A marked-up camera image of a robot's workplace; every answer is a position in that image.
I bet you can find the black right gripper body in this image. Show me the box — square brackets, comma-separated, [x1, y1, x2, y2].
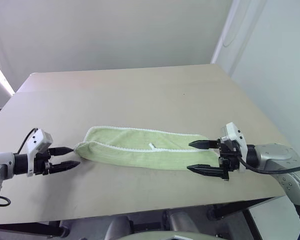
[216, 138, 241, 182]

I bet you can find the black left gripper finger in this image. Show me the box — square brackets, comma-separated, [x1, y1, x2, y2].
[48, 160, 81, 175]
[48, 146, 74, 157]

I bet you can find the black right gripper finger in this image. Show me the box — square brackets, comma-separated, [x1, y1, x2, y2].
[188, 139, 221, 151]
[186, 163, 225, 180]

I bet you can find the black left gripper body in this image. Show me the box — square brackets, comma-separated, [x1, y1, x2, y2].
[33, 147, 53, 177]

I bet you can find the light green towel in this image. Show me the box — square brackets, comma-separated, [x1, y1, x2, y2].
[73, 126, 219, 172]

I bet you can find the grey rounded shape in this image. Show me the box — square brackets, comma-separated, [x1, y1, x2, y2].
[104, 215, 134, 240]

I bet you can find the pale grey robot torso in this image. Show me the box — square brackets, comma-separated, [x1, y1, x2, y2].
[116, 230, 217, 240]

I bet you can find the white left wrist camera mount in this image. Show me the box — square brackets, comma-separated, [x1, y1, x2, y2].
[26, 128, 53, 177]

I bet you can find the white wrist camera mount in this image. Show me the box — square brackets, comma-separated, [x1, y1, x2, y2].
[26, 128, 53, 177]
[220, 121, 249, 174]

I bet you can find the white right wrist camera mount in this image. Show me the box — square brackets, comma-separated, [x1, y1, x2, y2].
[220, 121, 249, 174]

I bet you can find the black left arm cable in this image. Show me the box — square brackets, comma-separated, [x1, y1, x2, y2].
[0, 127, 39, 208]

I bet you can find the black table frame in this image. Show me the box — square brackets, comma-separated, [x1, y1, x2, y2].
[0, 196, 286, 240]

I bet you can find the white cord loop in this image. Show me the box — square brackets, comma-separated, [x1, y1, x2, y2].
[221, 23, 242, 48]

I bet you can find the white wall corner post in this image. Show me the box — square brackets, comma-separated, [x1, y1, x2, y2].
[210, 0, 269, 83]

